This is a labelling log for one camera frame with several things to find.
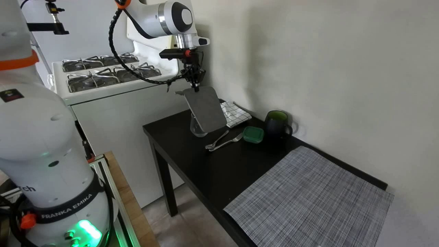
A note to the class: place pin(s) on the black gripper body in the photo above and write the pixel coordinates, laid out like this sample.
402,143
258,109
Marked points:
194,62

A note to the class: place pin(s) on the grey quilted potholder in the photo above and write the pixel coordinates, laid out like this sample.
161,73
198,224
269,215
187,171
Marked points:
206,110

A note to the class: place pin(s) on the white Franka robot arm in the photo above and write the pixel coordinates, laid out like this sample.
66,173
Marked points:
36,138

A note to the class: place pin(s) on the white checkered dish towel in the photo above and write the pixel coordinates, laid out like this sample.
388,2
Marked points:
235,114

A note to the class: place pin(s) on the silver metal fork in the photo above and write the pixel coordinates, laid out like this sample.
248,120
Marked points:
231,140

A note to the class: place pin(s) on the black stove burner grate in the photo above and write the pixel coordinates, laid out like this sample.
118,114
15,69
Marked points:
100,61
114,77

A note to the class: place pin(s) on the black table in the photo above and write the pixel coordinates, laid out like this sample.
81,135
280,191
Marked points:
196,160

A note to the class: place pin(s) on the white stove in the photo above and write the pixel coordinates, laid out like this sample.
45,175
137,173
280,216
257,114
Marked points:
118,124

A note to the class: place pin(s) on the dark green mug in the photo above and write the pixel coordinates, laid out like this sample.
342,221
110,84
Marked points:
277,124

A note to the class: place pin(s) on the wooden platform board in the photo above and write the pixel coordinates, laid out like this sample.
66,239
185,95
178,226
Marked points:
132,206

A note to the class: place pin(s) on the grey woven placemat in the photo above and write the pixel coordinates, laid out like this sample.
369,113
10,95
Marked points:
310,201

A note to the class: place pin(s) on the red round knob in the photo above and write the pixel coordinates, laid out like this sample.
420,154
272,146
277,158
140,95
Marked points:
28,221

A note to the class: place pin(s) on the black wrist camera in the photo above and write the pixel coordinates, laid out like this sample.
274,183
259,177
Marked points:
176,53

